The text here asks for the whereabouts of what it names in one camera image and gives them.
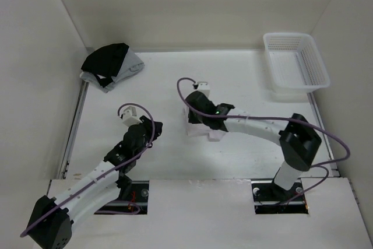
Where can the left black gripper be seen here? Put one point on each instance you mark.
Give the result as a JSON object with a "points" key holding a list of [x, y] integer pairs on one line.
{"points": [[148, 125]]}

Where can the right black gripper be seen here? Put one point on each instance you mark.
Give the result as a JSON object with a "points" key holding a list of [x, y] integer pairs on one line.
{"points": [[192, 118]]}

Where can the white tank top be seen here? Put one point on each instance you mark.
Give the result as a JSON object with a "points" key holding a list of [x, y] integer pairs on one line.
{"points": [[197, 130]]}

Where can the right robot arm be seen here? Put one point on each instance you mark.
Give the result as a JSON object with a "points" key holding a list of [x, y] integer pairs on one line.
{"points": [[299, 143]]}

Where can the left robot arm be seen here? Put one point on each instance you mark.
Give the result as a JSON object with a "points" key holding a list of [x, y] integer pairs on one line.
{"points": [[53, 220]]}

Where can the grey folded tank top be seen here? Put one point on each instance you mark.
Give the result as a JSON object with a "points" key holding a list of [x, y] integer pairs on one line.
{"points": [[131, 65]]}

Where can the black folded tank top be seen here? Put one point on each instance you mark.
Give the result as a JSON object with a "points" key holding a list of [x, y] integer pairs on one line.
{"points": [[106, 62]]}

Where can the white plastic basket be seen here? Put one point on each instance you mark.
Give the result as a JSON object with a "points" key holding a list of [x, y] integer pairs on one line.
{"points": [[294, 62]]}

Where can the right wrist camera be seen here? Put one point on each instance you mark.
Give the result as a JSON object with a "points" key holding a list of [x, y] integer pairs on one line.
{"points": [[202, 87]]}

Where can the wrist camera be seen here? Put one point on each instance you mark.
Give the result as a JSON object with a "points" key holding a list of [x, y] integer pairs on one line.
{"points": [[202, 87], [129, 116]]}

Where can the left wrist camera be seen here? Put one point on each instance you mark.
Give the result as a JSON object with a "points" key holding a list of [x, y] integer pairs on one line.
{"points": [[129, 116]]}

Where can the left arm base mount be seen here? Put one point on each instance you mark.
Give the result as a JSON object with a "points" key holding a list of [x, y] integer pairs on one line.
{"points": [[131, 201]]}

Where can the left aluminium table rail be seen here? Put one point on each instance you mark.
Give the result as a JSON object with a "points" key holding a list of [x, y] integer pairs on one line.
{"points": [[78, 104]]}

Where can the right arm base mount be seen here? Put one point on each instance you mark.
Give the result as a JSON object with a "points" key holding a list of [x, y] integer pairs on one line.
{"points": [[269, 199]]}

